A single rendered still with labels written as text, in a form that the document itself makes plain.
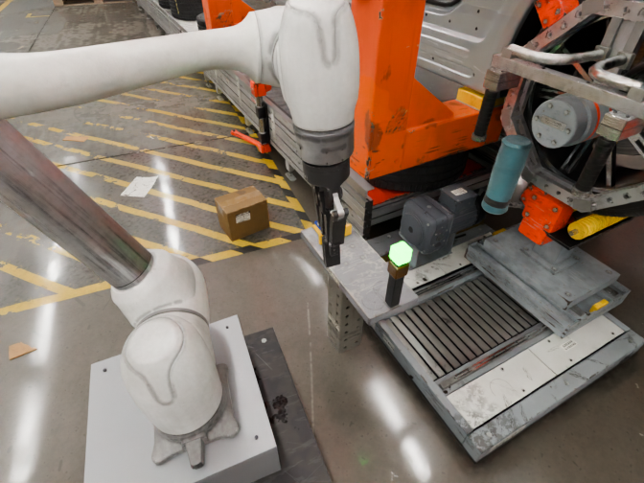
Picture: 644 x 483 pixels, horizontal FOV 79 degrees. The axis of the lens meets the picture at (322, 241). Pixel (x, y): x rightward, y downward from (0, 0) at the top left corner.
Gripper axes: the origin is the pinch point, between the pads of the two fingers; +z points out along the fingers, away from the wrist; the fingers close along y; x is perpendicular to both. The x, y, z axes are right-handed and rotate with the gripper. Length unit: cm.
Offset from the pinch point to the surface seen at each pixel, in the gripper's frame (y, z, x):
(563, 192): -21, 23, 84
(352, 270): -25.3, 34.9, 14.5
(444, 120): -67, 15, 69
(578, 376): 13, 76, 81
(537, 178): -30, 23, 83
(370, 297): -13.7, 35.1, 15.2
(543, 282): -17, 62, 88
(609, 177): -17, 18, 96
